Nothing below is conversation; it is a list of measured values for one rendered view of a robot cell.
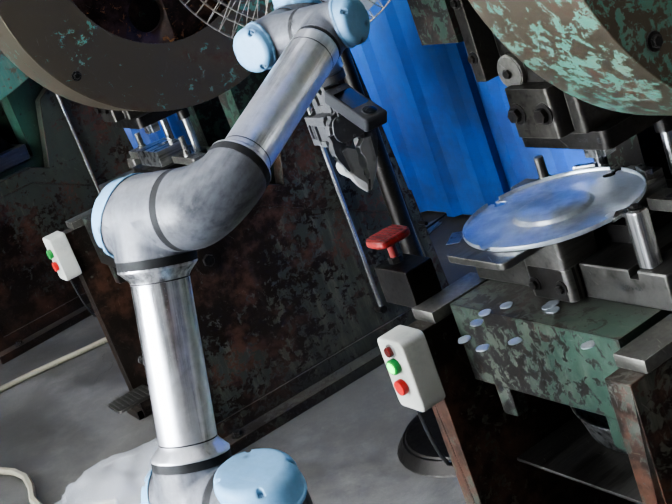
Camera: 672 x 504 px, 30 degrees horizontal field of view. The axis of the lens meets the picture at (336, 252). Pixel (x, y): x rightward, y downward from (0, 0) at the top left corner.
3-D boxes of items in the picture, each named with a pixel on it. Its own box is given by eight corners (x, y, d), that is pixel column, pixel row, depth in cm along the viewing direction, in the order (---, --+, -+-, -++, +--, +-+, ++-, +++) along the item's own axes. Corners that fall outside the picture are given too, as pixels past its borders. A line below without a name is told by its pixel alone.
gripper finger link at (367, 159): (368, 181, 221) (350, 133, 218) (387, 183, 216) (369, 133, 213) (354, 189, 220) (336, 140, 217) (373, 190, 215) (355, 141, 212)
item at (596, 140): (613, 166, 186) (603, 131, 184) (524, 161, 203) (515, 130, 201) (684, 123, 193) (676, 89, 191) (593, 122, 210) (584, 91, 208)
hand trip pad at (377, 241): (394, 282, 216) (380, 243, 213) (375, 278, 221) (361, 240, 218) (425, 264, 219) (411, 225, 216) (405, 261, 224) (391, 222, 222)
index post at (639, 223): (652, 270, 179) (634, 209, 176) (636, 268, 182) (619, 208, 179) (665, 261, 181) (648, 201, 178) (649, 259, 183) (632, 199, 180)
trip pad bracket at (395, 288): (439, 367, 218) (403, 267, 212) (406, 358, 226) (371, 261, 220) (464, 351, 221) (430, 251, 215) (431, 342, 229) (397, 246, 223)
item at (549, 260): (528, 343, 184) (501, 261, 180) (468, 329, 196) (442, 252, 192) (642, 267, 195) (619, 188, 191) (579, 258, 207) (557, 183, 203)
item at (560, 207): (551, 261, 175) (549, 255, 175) (428, 243, 199) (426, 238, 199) (686, 174, 188) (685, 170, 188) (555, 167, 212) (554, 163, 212)
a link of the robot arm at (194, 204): (200, 200, 160) (350, -28, 188) (142, 208, 167) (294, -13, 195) (248, 262, 166) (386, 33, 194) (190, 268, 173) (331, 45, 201)
